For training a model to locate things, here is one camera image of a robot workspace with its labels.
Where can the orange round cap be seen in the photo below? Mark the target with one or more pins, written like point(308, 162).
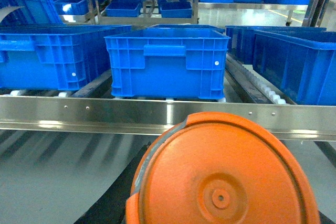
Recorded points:
point(217, 167)

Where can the steel roller shelf rack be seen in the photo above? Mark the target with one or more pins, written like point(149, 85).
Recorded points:
point(87, 111)

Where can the blue crate left front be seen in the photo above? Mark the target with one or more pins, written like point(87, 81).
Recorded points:
point(168, 63)

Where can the blue crate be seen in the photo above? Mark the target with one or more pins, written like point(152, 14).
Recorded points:
point(66, 58)
point(168, 63)
point(242, 39)
point(191, 26)
point(301, 64)

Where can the blue crate left rear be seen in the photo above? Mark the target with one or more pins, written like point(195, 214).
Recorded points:
point(191, 26)

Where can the blue crate right rear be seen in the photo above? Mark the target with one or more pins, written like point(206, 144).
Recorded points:
point(242, 39)

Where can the blue crate right front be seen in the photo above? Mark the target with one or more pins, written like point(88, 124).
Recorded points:
point(301, 64)

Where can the blue crate far left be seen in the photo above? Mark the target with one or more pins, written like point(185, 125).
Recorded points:
point(66, 58)

